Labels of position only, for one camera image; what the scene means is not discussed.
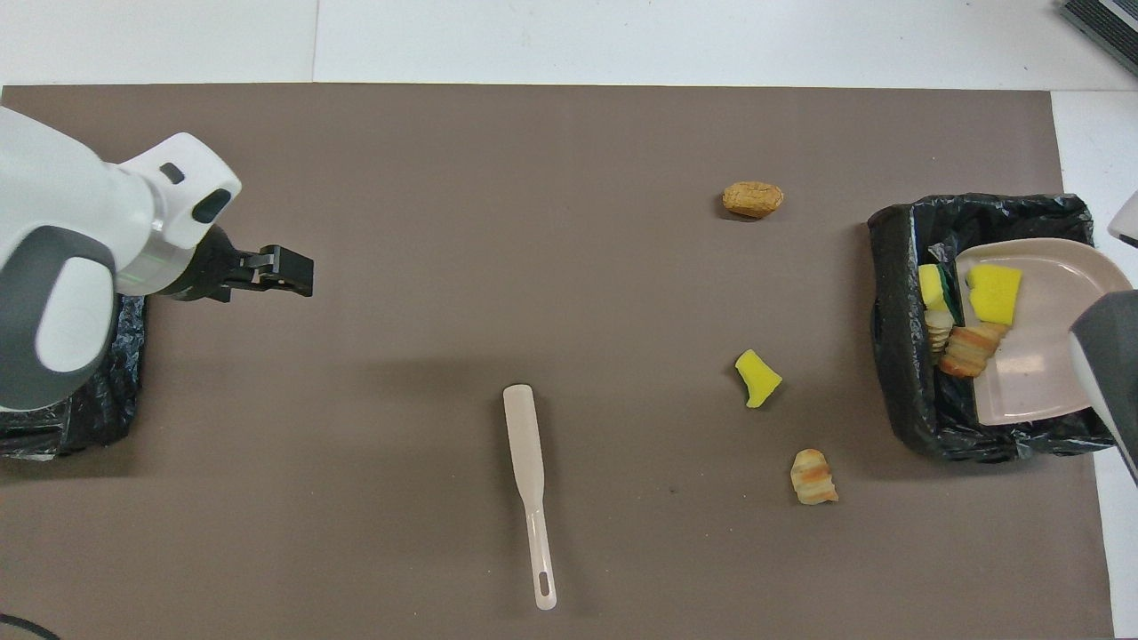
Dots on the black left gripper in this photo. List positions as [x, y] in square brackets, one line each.
[204, 271]

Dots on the beige hand brush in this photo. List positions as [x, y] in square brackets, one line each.
[524, 444]

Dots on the small yellow sponge piece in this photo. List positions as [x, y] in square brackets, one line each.
[757, 378]

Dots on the striped croissant piece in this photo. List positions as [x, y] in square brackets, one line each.
[813, 476]

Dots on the yellow sponge with green pad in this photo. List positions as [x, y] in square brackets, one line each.
[932, 289]

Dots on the pale bread chunk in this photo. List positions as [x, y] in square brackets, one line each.
[973, 348]
[940, 331]

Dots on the beige plastic dustpan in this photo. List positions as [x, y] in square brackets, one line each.
[1045, 356]

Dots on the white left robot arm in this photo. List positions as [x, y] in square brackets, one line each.
[71, 231]

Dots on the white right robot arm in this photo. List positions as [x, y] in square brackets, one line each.
[1111, 373]

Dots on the bin with black bag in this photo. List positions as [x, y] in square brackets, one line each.
[116, 400]
[902, 356]

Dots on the brown table mat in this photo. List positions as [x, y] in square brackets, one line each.
[444, 222]

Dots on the brown bread roll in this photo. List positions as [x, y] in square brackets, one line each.
[752, 199]

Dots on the dark grey ribbed device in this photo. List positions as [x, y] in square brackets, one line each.
[1107, 27]

